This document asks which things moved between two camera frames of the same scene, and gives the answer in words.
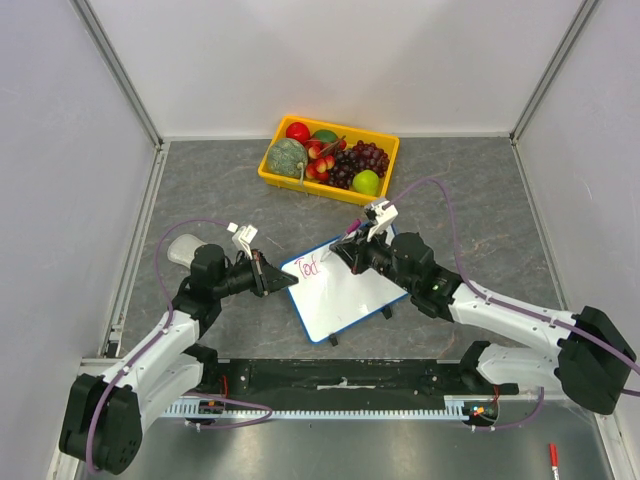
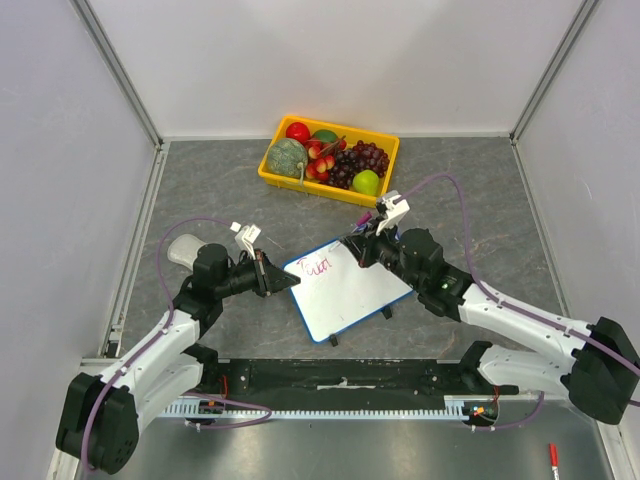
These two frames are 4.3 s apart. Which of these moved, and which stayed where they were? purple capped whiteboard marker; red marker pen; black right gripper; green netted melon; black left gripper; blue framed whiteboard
Moved: purple capped whiteboard marker; blue framed whiteboard
Stayed: black left gripper; green netted melon; red marker pen; black right gripper
